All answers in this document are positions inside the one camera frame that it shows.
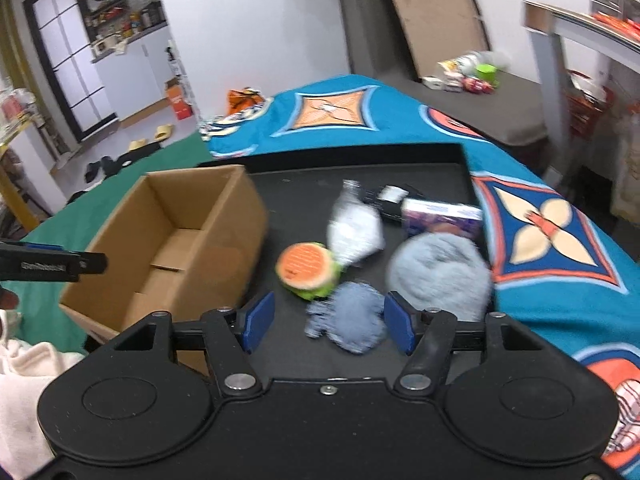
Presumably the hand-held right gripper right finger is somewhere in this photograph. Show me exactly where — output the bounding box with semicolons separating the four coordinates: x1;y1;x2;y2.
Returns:
384;291;551;396

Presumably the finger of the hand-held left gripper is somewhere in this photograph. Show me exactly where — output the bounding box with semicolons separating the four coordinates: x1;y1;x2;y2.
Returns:
0;242;109;282

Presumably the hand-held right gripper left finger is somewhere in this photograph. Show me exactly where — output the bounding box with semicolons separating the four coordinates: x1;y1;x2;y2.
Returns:
102;291;277;396

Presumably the small blue fuzzy plush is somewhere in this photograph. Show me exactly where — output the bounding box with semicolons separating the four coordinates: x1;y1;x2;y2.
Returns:
305;281;388;356

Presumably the large grey fuzzy plush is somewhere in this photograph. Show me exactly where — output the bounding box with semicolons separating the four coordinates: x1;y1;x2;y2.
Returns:
387;234;493;323

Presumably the burger plush toy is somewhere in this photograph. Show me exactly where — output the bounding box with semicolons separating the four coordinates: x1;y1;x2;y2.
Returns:
277;242;343;302

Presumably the brown cardboard box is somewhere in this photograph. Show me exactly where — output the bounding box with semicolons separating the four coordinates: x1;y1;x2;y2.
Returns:
59;164;271;376

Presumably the purple printed box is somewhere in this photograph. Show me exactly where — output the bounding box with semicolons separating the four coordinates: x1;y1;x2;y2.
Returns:
401;199;485;256

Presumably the black tray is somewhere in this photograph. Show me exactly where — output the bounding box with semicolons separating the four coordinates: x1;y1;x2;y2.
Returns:
195;142;501;381

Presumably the black felt patch toy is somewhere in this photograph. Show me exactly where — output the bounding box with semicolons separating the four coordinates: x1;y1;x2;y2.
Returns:
362;184;426;226

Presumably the yellow metal rack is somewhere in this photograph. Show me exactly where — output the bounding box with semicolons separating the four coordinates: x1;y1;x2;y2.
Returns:
0;75;56;231

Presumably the green cloth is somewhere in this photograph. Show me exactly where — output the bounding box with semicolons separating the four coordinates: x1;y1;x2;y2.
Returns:
0;132;216;356

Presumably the cream fleece clothing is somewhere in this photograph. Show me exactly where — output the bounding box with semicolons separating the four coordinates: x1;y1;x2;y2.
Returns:
0;310;86;480

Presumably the black bag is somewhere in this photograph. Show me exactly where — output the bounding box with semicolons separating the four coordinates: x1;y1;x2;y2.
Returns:
115;142;163;171

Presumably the black framed glass door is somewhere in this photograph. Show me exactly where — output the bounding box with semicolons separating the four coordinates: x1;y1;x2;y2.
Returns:
22;0;121;143

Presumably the orange cardboard box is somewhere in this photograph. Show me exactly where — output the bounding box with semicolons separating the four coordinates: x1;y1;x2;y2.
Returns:
165;77;193;121

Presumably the orange bag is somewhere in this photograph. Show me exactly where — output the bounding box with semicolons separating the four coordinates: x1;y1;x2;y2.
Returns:
227;87;266;116

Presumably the cluttered kitchen shelf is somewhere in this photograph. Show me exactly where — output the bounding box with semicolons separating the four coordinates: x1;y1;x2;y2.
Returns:
77;0;168;61

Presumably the clear plastic jar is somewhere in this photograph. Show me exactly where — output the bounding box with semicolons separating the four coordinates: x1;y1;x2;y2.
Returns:
457;51;507;70

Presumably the red basket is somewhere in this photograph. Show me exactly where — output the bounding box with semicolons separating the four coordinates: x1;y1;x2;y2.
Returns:
567;72;616;136

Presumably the grey table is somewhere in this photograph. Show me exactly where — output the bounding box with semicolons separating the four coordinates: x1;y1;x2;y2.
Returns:
522;0;640;161

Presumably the grey upright panel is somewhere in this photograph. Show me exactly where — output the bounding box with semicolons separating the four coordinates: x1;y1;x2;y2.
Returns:
335;0;416;81

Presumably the brown leaning board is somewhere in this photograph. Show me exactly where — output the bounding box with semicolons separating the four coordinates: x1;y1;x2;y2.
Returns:
375;0;493;81

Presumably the white wire rack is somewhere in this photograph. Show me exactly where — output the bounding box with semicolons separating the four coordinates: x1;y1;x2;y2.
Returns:
165;42;188;91

